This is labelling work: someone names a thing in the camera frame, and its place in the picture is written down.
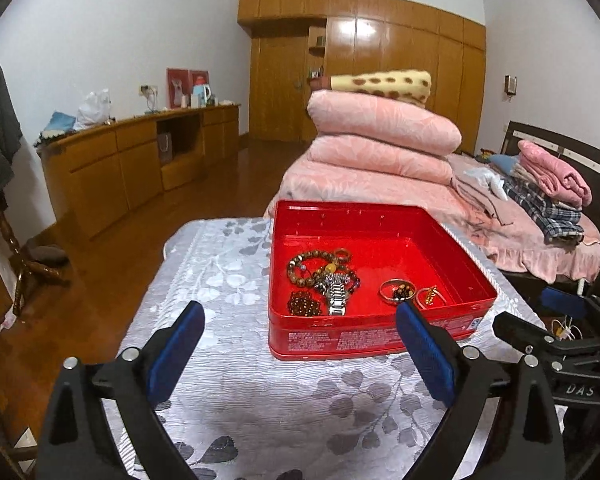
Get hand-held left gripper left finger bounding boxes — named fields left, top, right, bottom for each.
left=35, top=301, right=206, bottom=480

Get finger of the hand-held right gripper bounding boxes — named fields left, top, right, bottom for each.
left=539, top=286, right=600, bottom=333
left=492, top=311, right=600, bottom=361

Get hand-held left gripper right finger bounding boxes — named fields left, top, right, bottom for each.
left=395, top=301, right=566, bottom=480

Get silver bangle with clasp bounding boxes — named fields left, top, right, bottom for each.
left=415, top=286, right=449, bottom=310

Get silver bangle ball ends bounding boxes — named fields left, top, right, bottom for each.
left=378, top=279, right=416, bottom=307

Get silver metal watch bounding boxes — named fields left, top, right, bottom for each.
left=325, top=272, right=354, bottom=317

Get silver bead chain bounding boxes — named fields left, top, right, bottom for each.
left=310, top=267, right=338, bottom=291

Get red tin box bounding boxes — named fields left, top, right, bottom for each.
left=267, top=200, right=498, bottom=362

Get dark red bead bracelet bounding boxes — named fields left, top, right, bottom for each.
left=286, top=289, right=327, bottom=317

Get large brown bead bracelet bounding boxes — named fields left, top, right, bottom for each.
left=286, top=250, right=338, bottom=289

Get grey floral bedspread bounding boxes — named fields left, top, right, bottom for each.
left=115, top=217, right=571, bottom=480

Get plaid cloth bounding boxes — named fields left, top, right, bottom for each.
left=502, top=170, right=585, bottom=246

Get small folded pink blanket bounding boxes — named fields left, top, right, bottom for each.
left=517, top=140, right=592, bottom=207

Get beige garment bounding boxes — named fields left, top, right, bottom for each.
left=450, top=170, right=511, bottom=226

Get white garment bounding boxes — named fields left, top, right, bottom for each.
left=465, top=167, right=503, bottom=191

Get dark headboard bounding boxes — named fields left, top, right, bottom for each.
left=500, top=121, right=600, bottom=241

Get dark slippers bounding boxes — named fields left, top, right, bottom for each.
left=27, top=245, right=71, bottom=267

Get wooden coat rack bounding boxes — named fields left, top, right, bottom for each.
left=0, top=200, right=63, bottom=316

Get wooden sideboard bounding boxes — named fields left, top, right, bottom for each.
left=37, top=103, right=242, bottom=241

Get grey paper bag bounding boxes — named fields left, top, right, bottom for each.
left=156, top=132, right=174, bottom=165

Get thick pink folded quilt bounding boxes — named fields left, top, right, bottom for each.
left=307, top=91, right=462, bottom=158
left=307, top=134, right=455, bottom=186

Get white plastic bag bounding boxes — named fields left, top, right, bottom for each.
left=76, top=89, right=112, bottom=130

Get blue cloth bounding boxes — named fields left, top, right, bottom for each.
left=45, top=111, right=76, bottom=134

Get yellow spotted blanket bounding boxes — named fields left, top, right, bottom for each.
left=330, top=70, right=432, bottom=108

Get wooden wardrobe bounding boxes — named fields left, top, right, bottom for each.
left=237, top=0, right=487, bottom=156

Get thin cable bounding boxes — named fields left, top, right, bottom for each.
left=550, top=317, right=581, bottom=343

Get red picture frame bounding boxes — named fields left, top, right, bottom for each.
left=166, top=67, right=191, bottom=109
left=189, top=69, right=211, bottom=106

